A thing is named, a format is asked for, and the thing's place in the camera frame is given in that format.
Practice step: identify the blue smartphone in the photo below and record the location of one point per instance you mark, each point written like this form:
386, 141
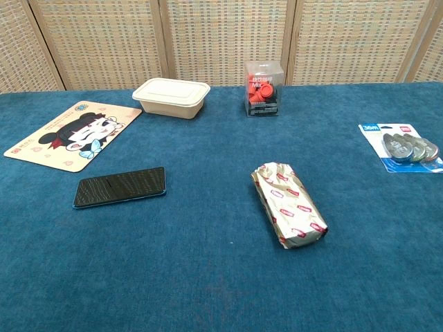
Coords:
119, 187

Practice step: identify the gold foil wrapped package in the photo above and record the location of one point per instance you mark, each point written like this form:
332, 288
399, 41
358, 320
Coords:
289, 204

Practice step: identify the beige lidded food container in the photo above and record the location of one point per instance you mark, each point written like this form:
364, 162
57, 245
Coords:
170, 98

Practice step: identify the clear box of orange capsules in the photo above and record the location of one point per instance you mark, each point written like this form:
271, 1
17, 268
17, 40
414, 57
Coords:
263, 90

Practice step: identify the woven rattan folding screen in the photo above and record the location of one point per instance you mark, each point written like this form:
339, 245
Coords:
221, 41

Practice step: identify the cartoon girl mouse pad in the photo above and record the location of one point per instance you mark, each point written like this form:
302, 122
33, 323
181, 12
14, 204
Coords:
74, 135

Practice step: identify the correction tape blister pack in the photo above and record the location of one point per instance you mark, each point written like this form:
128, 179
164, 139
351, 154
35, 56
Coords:
403, 147

